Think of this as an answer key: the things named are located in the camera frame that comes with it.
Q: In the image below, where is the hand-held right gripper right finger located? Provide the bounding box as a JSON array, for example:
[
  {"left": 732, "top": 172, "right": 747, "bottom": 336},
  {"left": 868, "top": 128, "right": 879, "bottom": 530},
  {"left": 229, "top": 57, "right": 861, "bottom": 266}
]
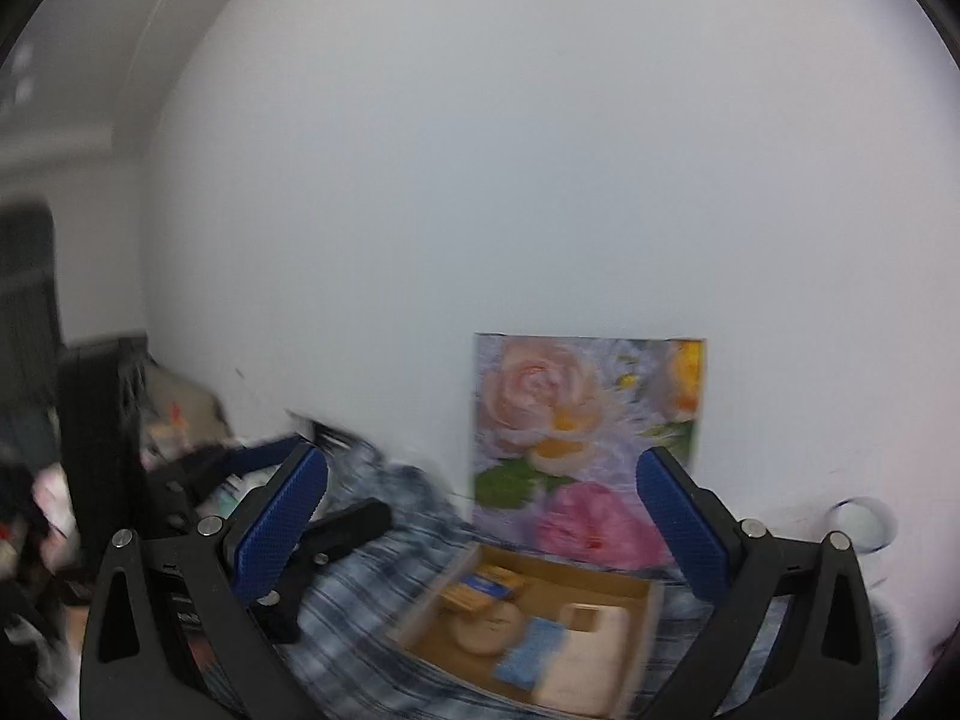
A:
[{"left": 636, "top": 446, "right": 880, "bottom": 720}]

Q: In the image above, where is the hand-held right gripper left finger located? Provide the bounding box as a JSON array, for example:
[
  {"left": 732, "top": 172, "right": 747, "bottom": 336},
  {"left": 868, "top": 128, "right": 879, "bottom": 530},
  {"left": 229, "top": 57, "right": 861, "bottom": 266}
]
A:
[{"left": 79, "top": 439, "right": 331, "bottom": 720}]

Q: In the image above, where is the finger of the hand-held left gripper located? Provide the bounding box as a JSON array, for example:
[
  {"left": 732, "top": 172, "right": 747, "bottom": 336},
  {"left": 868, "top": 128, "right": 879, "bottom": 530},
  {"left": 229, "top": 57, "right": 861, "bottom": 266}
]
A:
[
  {"left": 216, "top": 433, "right": 302, "bottom": 477},
  {"left": 255, "top": 497, "right": 394, "bottom": 644}
]

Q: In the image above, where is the yellow cigarette pack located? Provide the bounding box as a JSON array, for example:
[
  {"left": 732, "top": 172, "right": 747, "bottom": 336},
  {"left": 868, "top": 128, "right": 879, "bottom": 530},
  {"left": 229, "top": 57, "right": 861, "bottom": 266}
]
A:
[{"left": 439, "top": 570, "right": 527, "bottom": 614}]

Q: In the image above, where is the cardboard box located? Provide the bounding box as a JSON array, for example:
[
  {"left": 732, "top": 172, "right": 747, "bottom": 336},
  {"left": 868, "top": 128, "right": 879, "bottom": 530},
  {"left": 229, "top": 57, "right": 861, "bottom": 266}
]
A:
[{"left": 386, "top": 544, "right": 665, "bottom": 720}]

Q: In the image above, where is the cream floral phone case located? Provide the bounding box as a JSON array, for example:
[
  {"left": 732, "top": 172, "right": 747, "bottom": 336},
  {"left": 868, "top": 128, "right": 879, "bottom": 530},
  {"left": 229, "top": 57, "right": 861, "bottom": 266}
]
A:
[{"left": 525, "top": 604, "right": 632, "bottom": 715}]

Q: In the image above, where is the tan round soft pad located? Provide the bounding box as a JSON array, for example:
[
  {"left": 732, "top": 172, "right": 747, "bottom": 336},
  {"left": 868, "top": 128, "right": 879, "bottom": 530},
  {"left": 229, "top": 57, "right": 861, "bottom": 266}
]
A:
[{"left": 454, "top": 600, "right": 527, "bottom": 655}]

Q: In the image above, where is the blue tissue packet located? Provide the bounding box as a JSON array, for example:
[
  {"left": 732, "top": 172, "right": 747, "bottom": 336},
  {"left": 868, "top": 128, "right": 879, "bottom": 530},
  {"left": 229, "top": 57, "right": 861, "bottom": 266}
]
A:
[{"left": 491, "top": 619, "right": 569, "bottom": 689}]

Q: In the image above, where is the blue plaid shirt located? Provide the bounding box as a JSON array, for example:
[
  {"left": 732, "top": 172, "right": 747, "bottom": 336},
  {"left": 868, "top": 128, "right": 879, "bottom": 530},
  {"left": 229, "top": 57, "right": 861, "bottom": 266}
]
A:
[{"left": 202, "top": 442, "right": 901, "bottom": 720}]

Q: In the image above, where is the dark window panel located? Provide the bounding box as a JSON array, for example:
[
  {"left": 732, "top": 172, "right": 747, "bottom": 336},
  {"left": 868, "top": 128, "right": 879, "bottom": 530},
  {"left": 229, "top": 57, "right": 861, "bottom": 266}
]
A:
[{"left": 0, "top": 202, "right": 62, "bottom": 421}]

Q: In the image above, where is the floral printed board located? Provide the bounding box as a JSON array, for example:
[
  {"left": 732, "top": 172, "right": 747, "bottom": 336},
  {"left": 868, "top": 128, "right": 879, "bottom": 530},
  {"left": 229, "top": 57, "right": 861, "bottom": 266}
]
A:
[{"left": 472, "top": 334, "right": 707, "bottom": 572}]

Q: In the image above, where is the white enamel mug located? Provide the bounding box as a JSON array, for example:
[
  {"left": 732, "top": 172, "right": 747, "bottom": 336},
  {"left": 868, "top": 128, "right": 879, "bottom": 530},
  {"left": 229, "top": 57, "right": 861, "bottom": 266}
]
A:
[{"left": 825, "top": 499, "right": 899, "bottom": 554}]

